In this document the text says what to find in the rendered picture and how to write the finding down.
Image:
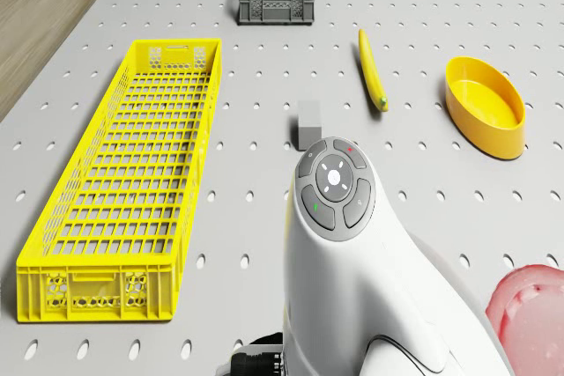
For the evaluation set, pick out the grey cube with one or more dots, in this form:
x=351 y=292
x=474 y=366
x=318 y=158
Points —
x=309 y=129

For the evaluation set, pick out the red plate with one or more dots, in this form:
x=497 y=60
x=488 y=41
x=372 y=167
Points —
x=533 y=319

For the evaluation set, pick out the yellow basket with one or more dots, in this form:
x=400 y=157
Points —
x=88 y=281

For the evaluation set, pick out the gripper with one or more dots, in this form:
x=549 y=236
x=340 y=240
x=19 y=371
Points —
x=260 y=358

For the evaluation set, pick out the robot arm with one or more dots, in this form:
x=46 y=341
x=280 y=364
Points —
x=352 y=283

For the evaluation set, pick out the banana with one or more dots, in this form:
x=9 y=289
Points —
x=370 y=72

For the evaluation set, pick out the yellow bowl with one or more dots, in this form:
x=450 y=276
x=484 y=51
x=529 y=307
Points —
x=484 y=129

